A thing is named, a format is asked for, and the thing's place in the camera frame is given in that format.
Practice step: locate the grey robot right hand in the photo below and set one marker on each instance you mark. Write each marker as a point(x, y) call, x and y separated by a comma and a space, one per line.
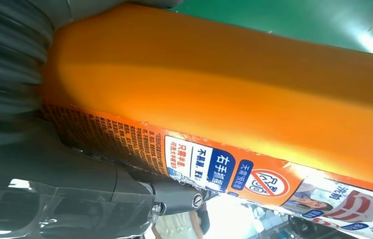
point(57, 198)

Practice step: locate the green table mat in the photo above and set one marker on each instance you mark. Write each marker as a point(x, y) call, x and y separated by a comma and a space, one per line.
point(272, 18)

